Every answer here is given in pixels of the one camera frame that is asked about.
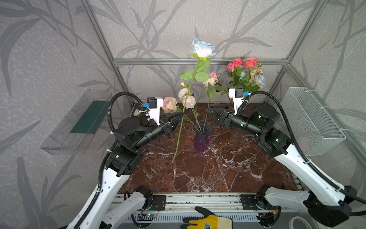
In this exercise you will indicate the yellow black work glove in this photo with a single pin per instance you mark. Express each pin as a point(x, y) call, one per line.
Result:
point(208, 221)

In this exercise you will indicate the large cream pink rose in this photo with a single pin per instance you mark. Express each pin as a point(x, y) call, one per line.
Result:
point(170, 106)

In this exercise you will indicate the roll of white tape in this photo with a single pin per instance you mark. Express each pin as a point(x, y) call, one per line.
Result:
point(298, 222)

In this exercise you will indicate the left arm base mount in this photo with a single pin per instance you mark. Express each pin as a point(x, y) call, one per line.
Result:
point(155, 202)

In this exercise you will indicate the light pink artificial rose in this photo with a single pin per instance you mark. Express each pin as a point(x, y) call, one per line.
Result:
point(213, 81)

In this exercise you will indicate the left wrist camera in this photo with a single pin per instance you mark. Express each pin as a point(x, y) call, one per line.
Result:
point(153, 105)

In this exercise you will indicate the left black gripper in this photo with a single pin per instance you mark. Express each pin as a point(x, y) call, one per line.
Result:
point(166, 127)

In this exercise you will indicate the peach cream artificial flower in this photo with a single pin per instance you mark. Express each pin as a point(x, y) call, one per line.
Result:
point(255, 71)

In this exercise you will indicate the purple glass vase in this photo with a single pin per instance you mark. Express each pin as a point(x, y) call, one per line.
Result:
point(201, 140)

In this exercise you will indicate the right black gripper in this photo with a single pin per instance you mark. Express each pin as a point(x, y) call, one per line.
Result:
point(225, 119)

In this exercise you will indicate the red pink artificial rose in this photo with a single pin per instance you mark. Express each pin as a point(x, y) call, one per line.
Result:
point(249, 64)

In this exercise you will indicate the clear plastic wall shelf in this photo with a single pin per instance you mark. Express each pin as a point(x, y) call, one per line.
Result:
point(76, 131)

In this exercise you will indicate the white rose green leaves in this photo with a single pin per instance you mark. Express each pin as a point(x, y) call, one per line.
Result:
point(137, 113)

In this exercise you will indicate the magenta artificial rose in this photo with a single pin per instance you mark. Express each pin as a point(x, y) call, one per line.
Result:
point(231, 69)

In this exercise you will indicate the white blue artificial rose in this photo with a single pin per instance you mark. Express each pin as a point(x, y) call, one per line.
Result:
point(257, 82)

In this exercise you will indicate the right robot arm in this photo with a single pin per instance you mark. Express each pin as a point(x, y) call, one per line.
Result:
point(326, 201)

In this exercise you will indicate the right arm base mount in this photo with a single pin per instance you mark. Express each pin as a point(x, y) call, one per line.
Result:
point(248, 202)

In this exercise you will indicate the green circuit board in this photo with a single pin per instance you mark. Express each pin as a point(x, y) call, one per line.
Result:
point(150, 216)

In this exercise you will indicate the white wire mesh basket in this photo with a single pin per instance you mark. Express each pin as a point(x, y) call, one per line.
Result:
point(314, 129)

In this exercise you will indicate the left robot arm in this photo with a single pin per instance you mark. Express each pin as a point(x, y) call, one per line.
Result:
point(116, 168)

